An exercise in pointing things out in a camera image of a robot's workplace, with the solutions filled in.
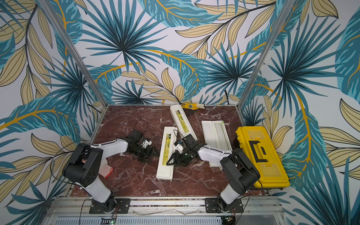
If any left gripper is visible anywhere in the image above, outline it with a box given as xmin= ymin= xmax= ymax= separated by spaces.
xmin=130 ymin=144 xmax=161 ymax=164

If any white wrap dispenser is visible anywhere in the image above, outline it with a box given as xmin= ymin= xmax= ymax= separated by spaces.
xmin=170 ymin=105 xmax=198 ymax=141
xmin=198 ymin=121 xmax=233 ymax=170
xmin=156 ymin=127 xmax=177 ymax=181

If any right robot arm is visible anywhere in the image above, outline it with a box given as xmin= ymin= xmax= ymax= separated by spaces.
xmin=166 ymin=144 xmax=261 ymax=205

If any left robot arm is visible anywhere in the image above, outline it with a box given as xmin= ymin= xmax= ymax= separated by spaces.
xmin=62 ymin=138 xmax=159 ymax=205

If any red white work glove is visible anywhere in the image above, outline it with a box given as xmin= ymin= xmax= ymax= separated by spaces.
xmin=98 ymin=158 xmax=113 ymax=179

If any yellow black work glove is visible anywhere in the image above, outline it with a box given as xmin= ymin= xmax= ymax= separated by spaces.
xmin=180 ymin=103 xmax=205 ymax=110

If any yellow black toolbox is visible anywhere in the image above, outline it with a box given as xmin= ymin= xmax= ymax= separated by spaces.
xmin=236 ymin=126 xmax=290 ymax=189

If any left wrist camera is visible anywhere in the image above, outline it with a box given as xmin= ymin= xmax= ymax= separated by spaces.
xmin=128 ymin=129 xmax=152 ymax=148

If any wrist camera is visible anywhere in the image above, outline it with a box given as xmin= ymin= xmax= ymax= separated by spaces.
xmin=173 ymin=134 xmax=197 ymax=153
xmin=128 ymin=129 xmax=152 ymax=148

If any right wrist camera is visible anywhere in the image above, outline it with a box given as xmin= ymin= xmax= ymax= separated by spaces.
xmin=173 ymin=134 xmax=197 ymax=153

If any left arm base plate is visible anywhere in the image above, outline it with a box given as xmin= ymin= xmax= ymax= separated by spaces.
xmin=89 ymin=198 xmax=130 ymax=214

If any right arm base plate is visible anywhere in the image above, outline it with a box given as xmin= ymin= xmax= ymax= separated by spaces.
xmin=204 ymin=197 xmax=244 ymax=213

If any aluminium front rail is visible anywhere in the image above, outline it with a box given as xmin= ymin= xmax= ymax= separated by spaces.
xmin=46 ymin=196 xmax=285 ymax=217

